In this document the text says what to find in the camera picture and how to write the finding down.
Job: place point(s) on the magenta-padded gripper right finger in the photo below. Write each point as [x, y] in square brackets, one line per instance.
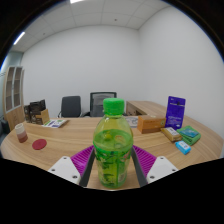
[146, 160]

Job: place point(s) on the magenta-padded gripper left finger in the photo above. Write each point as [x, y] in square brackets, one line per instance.
[80, 160]

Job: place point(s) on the green drink bottle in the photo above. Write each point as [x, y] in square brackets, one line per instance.
[112, 146]

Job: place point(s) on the small tan box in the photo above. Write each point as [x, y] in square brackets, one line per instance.
[171, 134]

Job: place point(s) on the orange cardboard box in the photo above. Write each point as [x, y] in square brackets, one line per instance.
[151, 124]

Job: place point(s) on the small light blue box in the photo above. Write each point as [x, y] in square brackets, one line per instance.
[183, 147]

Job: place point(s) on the round white patterned disc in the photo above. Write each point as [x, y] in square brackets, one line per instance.
[134, 121]

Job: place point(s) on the flat round red coaster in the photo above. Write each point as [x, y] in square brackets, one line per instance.
[39, 144]

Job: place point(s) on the flat green box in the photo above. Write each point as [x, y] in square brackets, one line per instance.
[189, 134]

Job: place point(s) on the wooden side desk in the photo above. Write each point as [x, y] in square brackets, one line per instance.
[146, 108]

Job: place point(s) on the dark padded office chair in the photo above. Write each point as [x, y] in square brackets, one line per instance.
[70, 106]

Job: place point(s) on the upright purple box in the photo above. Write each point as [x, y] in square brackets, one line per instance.
[175, 112]

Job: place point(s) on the black mesh office chair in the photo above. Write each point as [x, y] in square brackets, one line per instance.
[96, 106]

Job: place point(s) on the brown box with tan end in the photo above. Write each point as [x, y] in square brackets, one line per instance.
[42, 117]

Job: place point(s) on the pink and white ribbed cup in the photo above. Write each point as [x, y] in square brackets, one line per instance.
[21, 133]

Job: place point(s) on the long dark brown box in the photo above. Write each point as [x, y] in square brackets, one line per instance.
[37, 106]

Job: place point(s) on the small dark brown box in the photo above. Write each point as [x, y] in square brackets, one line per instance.
[27, 114]

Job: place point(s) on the black leather armchair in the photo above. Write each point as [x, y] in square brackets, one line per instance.
[4, 126]

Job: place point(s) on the rectangular ceiling light panel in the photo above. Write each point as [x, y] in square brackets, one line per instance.
[76, 1]
[19, 38]

